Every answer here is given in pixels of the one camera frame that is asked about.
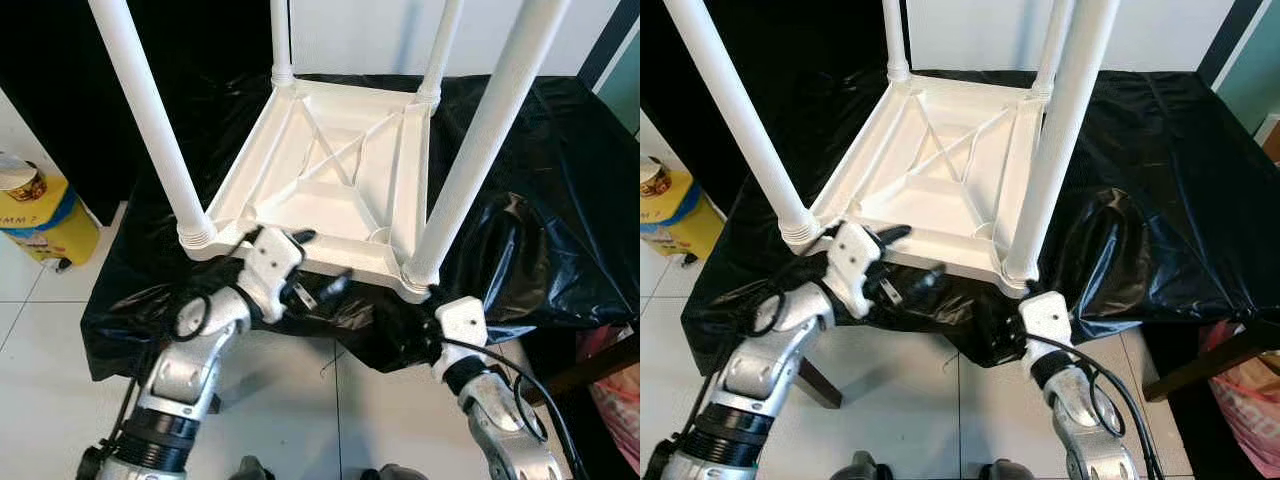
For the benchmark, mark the yellow box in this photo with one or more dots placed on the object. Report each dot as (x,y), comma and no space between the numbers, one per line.
(55,230)
(690,220)

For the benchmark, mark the black plastic table cloth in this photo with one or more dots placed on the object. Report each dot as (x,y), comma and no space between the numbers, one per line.
(1180,200)
(560,200)

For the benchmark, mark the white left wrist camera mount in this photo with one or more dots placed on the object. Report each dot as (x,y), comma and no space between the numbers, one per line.
(268,265)
(852,260)

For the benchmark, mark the brown cardboard box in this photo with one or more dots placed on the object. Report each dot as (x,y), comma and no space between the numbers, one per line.
(1272,140)

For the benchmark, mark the white plastic table top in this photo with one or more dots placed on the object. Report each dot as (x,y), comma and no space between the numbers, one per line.
(940,175)
(330,180)

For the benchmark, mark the pink plastic bag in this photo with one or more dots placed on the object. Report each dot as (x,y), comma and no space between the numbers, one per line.
(615,400)
(1250,400)

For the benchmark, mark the grey robot right foot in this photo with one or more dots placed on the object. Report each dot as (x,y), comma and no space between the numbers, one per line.
(1010,471)
(395,473)

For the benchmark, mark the grey robot foot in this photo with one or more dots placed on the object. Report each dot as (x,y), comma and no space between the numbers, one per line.
(395,473)
(865,468)
(252,470)
(1010,471)

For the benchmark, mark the grey robot left foot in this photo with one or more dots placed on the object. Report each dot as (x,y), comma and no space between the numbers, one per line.
(865,468)
(252,470)

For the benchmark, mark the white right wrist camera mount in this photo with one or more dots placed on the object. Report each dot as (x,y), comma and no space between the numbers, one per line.
(1045,320)
(462,325)

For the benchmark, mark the white paper noodle cup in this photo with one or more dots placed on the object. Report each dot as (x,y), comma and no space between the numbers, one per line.
(22,180)
(655,178)

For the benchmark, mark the dark brown wooden beam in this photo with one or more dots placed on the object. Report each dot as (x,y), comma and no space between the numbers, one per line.
(590,372)
(1215,362)
(820,385)

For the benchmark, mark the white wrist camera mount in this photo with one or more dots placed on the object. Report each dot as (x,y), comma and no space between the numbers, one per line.
(1045,320)
(268,265)
(852,260)
(462,325)

